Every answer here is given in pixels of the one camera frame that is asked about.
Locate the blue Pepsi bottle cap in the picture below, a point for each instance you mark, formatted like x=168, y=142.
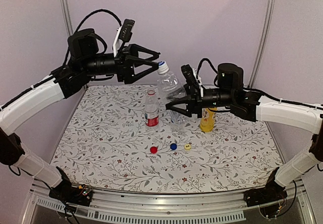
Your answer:
x=173, y=146

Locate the red-capped clear bottle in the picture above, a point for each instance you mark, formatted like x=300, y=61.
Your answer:
x=151, y=110

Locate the aluminium corner post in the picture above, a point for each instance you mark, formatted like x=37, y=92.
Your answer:
x=66, y=17
x=262, y=43

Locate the pale yellow bottle cap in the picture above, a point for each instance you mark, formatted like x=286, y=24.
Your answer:
x=187, y=146

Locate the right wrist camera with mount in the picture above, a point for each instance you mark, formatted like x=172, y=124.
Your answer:
x=193, y=85

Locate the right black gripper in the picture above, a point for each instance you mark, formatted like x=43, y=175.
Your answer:
x=194, y=104

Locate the Pepsi bottle blue label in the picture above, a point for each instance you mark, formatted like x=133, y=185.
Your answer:
x=178, y=121

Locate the left aluminium corner post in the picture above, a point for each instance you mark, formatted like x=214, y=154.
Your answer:
x=66, y=17

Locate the clear plastic bottle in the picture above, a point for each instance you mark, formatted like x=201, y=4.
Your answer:
x=168, y=82

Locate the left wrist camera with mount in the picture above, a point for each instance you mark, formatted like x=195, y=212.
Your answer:
x=123, y=35

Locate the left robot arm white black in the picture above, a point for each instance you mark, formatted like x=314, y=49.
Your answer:
x=85, y=63

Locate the white blue bottle cap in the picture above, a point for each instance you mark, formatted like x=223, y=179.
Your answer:
x=162, y=67

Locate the yellow juice bottle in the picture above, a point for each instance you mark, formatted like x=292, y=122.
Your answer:
x=208, y=119

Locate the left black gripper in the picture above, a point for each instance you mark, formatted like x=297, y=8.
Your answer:
x=124, y=64

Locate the red bottle cap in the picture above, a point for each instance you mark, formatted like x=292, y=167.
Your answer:
x=153, y=150

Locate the right aluminium corner post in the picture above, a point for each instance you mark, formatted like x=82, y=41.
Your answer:
x=262, y=43

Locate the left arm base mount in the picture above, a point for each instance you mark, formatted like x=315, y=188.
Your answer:
x=65, y=192

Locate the aluminium front rail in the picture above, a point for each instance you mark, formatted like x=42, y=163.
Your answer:
x=112, y=206

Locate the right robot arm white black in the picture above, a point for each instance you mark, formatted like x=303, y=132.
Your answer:
x=255, y=105

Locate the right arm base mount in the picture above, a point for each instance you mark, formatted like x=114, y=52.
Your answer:
x=271, y=192

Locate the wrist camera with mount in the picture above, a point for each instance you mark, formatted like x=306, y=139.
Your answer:
x=193, y=85
x=123, y=35

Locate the floral patterned table mat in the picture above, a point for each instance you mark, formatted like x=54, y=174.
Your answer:
x=107, y=145

